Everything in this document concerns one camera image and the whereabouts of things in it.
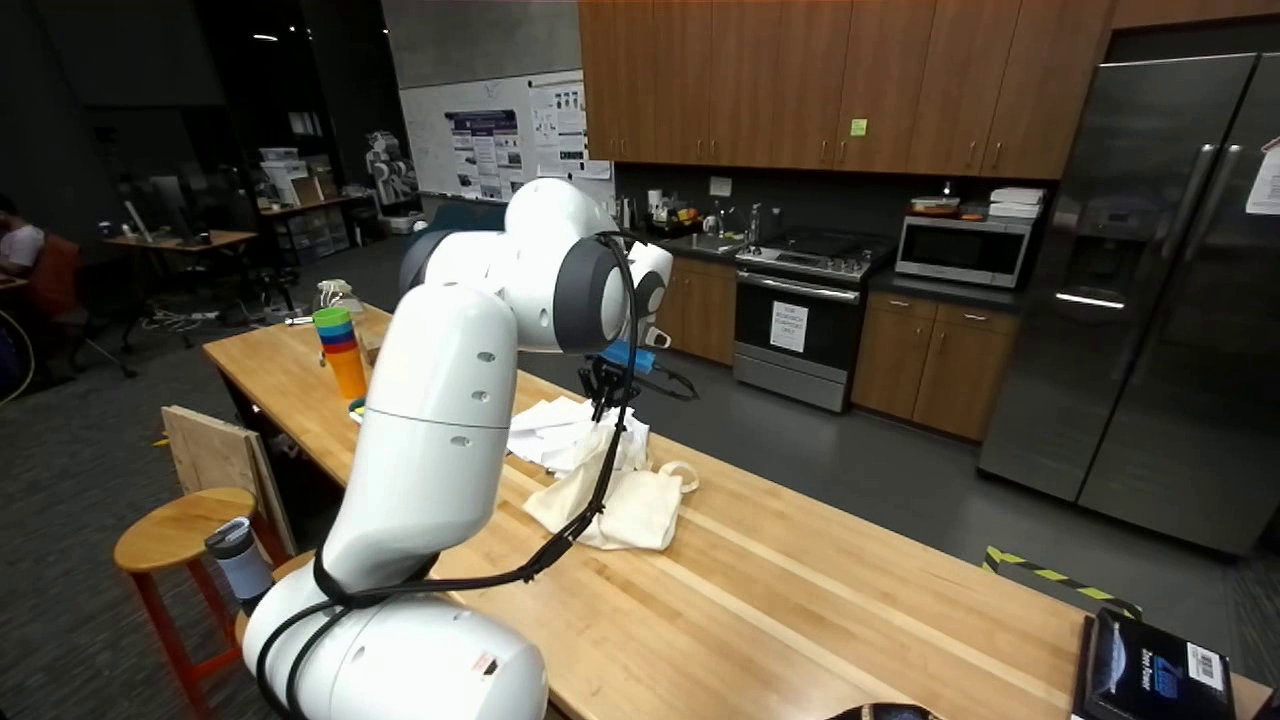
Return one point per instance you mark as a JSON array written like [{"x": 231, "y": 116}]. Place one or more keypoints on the stacked colourful plastic cups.
[{"x": 347, "y": 353}]

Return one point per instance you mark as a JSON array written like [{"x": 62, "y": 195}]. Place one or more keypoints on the round wooden stool red legs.
[{"x": 173, "y": 532}]

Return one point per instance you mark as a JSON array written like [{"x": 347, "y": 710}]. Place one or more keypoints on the wooden base cabinet two-door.
[{"x": 935, "y": 363}]

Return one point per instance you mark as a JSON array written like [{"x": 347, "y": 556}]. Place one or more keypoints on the plywood board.
[{"x": 215, "y": 450}]

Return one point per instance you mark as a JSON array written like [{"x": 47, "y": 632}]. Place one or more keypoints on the dark round bowl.
[{"x": 881, "y": 710}]

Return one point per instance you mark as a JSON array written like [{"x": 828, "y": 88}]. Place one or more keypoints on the brown bowl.
[{"x": 935, "y": 201}]

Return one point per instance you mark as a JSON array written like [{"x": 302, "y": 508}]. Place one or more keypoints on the stainless steel stove oven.
[{"x": 806, "y": 324}]

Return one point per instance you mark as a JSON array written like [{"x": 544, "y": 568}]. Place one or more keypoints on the small wooden wall cabinet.
[{"x": 1194, "y": 9}]

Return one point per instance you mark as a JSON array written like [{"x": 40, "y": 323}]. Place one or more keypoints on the silver microwave oven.
[{"x": 962, "y": 249}]

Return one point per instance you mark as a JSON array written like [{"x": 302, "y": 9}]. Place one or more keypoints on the white wall outlet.
[{"x": 722, "y": 187}]

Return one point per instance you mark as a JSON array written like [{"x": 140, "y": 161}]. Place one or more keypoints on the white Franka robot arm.
[{"x": 426, "y": 443}]

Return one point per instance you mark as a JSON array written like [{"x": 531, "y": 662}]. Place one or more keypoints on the green sticky note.
[{"x": 857, "y": 124}]

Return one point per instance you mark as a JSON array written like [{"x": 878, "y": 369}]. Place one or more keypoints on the white printed notice sheet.
[{"x": 790, "y": 324}]

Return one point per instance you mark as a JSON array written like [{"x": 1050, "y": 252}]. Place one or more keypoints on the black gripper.
[{"x": 610, "y": 386}]

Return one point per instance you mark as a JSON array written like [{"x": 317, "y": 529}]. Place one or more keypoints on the cream cloth tote bag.
[{"x": 632, "y": 507}]

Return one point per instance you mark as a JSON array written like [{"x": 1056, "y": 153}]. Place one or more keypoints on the stainless steel refrigerator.
[{"x": 1145, "y": 295}]

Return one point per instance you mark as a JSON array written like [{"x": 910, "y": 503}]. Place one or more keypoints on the person in white shirt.
[{"x": 19, "y": 246}]

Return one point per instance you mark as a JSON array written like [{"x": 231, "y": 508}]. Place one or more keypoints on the white wall poster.
[{"x": 495, "y": 143}]

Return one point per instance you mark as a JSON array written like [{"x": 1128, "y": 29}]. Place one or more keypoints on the black tablet box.
[{"x": 1154, "y": 665}]

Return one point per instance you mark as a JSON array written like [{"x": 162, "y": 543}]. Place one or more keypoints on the wooden office desk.
[{"x": 181, "y": 242}]

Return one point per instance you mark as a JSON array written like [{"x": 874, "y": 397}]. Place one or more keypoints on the wide wooden base cabinet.
[{"x": 701, "y": 308}]

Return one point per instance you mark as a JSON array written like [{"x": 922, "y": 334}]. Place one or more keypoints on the grey water bottle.
[{"x": 242, "y": 561}]

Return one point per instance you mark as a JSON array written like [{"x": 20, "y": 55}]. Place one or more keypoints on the yellow black floor tape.
[{"x": 1063, "y": 579}]

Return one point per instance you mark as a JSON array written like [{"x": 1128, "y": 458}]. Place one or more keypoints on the red office chair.
[{"x": 62, "y": 286}]

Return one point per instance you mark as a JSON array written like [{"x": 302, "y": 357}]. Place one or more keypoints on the stack of white plates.
[{"x": 1017, "y": 201}]

